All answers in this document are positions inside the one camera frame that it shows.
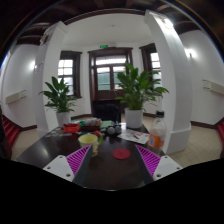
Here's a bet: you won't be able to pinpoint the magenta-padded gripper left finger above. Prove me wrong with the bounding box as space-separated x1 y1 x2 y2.
42 144 95 187

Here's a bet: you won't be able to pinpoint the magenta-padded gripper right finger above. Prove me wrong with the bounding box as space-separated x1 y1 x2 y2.
133 143 184 188

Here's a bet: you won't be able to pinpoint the clear bottle with orange drink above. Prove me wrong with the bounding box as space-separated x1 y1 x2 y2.
147 110 168 150

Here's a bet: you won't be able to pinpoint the colourful round stickers sheet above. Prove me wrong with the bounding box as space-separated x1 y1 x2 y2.
44 126 73 138

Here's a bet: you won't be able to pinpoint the red box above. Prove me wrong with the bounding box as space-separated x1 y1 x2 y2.
62 122 82 134

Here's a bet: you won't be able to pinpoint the printed paper leaflet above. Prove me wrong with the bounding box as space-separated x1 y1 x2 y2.
117 128 150 145

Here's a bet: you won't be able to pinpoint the flat round red coaster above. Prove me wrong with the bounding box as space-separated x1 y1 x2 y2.
112 147 131 161

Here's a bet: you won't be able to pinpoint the small potted plant white pot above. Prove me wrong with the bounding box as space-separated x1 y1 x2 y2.
39 75 78 127

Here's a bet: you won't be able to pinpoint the large potted plant white pot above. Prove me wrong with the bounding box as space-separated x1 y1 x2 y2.
114 62 170 130

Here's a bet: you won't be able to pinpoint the red carpeted stairs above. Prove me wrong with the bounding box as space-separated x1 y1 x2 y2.
1 114 21 148

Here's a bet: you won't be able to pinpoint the green book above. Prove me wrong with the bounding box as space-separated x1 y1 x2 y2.
99 119 116 130

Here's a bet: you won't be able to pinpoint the black chair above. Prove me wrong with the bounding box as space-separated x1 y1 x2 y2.
91 98 122 123

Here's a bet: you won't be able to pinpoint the wide dark-framed window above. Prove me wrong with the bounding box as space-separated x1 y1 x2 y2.
57 50 83 99

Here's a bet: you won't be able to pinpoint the dark wooden double door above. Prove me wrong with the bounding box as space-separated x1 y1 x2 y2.
87 47 134 111

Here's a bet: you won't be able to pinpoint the narrow dark-framed window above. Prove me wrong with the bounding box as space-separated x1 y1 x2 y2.
139 43 162 81

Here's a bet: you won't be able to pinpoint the yellow mug with red-green handle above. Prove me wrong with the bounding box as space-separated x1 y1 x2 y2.
77 130 104 158

